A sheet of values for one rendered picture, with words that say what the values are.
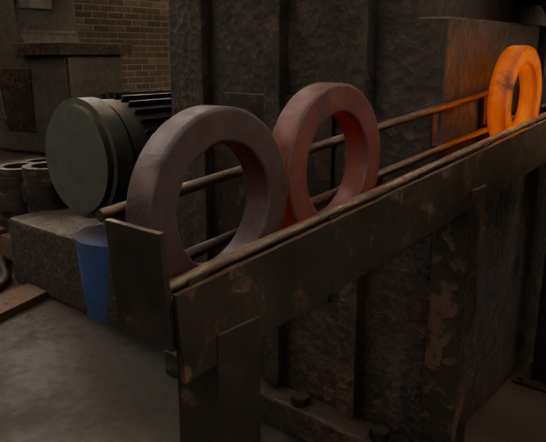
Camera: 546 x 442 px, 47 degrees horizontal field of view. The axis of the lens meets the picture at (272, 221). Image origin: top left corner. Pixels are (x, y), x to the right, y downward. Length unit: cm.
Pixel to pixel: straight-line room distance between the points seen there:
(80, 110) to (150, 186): 149
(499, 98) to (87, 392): 117
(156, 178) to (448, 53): 71
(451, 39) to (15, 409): 125
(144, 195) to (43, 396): 120
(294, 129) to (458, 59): 56
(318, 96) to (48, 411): 115
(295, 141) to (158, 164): 18
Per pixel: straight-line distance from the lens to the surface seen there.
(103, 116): 197
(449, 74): 114
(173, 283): 54
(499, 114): 116
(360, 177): 79
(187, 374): 57
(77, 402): 165
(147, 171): 54
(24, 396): 172
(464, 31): 119
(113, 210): 59
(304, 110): 67
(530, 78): 129
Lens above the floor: 81
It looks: 15 degrees down
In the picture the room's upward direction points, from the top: straight up
